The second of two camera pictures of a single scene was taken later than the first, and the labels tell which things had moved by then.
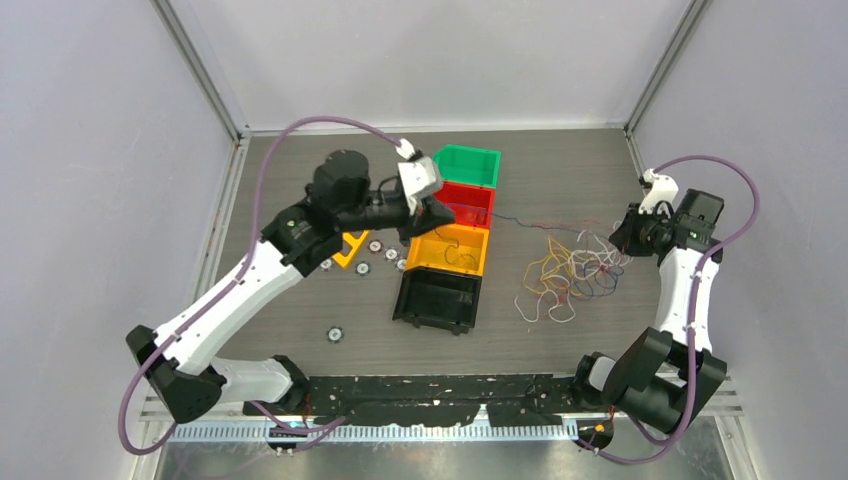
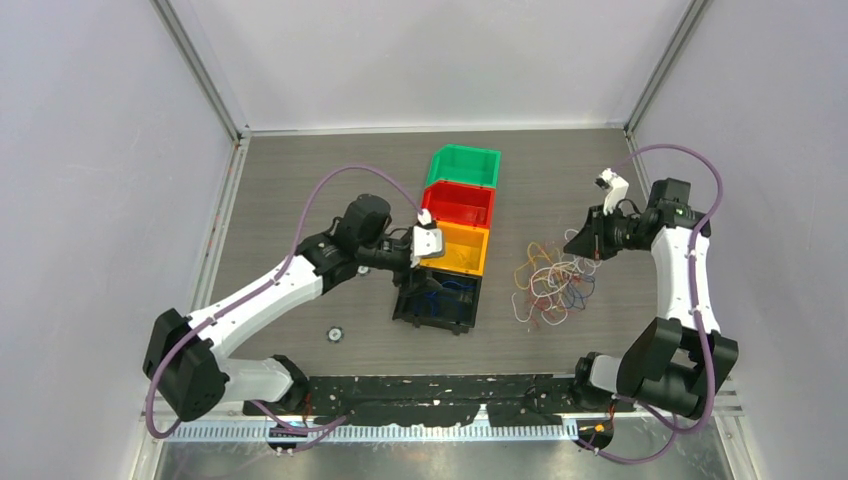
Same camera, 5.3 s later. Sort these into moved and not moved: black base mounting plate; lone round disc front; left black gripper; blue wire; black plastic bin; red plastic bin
Moved: blue wire; left black gripper
Not moved: black base mounting plate; black plastic bin; lone round disc front; red plastic bin
